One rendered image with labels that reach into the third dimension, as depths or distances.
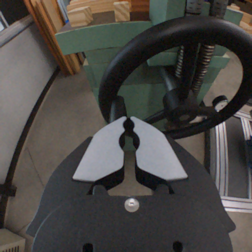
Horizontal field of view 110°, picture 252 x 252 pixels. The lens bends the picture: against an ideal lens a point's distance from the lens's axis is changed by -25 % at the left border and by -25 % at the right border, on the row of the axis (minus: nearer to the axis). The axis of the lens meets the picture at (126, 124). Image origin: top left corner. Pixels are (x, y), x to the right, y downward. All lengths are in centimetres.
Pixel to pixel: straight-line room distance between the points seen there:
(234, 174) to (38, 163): 163
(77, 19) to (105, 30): 7
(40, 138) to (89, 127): 56
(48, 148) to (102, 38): 116
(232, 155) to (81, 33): 110
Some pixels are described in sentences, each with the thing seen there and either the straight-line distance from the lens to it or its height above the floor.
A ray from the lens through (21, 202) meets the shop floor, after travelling 143.
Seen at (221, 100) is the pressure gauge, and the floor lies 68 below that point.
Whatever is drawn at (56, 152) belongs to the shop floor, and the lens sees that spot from 125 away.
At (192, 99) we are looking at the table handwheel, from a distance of 21.
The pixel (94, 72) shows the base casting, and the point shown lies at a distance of 38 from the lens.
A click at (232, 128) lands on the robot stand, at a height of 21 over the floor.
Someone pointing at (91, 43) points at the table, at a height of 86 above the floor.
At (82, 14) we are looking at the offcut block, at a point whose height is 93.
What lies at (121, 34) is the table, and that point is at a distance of 32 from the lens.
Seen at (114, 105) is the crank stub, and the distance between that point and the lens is 15.
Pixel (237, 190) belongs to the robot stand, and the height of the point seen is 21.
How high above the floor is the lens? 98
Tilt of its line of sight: 60 degrees down
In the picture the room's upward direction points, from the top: 7 degrees counter-clockwise
